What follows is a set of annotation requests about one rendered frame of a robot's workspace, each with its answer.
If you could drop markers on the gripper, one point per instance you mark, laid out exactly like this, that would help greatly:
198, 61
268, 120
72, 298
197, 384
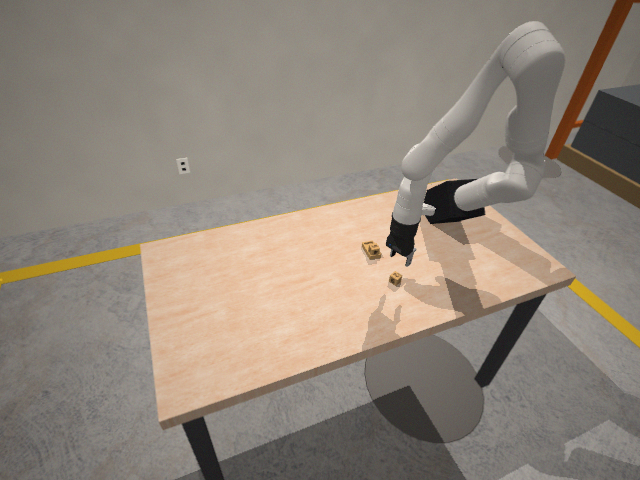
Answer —
403, 228

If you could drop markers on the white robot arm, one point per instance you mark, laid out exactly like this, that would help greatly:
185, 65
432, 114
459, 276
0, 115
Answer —
534, 61

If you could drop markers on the tan wooden tray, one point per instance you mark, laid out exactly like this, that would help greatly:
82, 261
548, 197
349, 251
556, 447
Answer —
365, 246

